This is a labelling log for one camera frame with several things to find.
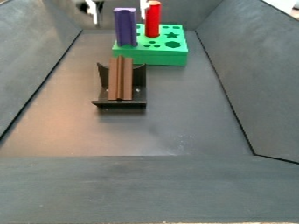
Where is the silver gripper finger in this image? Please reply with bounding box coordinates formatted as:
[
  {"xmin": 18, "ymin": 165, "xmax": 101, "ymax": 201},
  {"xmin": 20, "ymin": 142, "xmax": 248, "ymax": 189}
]
[
  {"xmin": 85, "ymin": 0, "xmax": 98, "ymax": 25},
  {"xmin": 138, "ymin": 0, "xmax": 149, "ymax": 18}
]

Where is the brown star prism peg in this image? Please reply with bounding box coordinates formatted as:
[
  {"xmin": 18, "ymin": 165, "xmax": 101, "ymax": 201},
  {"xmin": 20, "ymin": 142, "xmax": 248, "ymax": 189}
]
[{"xmin": 108, "ymin": 56, "xmax": 133, "ymax": 101}]

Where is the black curved fixture stand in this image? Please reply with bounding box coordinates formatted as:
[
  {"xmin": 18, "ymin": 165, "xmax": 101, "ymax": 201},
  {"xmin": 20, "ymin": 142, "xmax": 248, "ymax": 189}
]
[{"xmin": 90, "ymin": 58, "xmax": 146, "ymax": 108}]

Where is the red cylinder peg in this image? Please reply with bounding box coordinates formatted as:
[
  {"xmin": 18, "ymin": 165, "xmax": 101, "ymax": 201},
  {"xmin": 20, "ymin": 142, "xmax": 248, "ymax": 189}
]
[{"xmin": 144, "ymin": 0, "xmax": 161, "ymax": 38}]

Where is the purple notched block peg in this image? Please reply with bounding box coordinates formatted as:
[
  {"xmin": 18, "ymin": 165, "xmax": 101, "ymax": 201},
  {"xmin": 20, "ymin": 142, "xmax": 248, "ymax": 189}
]
[{"xmin": 113, "ymin": 8, "xmax": 137, "ymax": 47}]

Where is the green shape sorter block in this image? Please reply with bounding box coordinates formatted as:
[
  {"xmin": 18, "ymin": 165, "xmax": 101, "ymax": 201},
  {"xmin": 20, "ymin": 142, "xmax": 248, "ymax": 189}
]
[{"xmin": 112, "ymin": 24, "xmax": 188, "ymax": 66}]

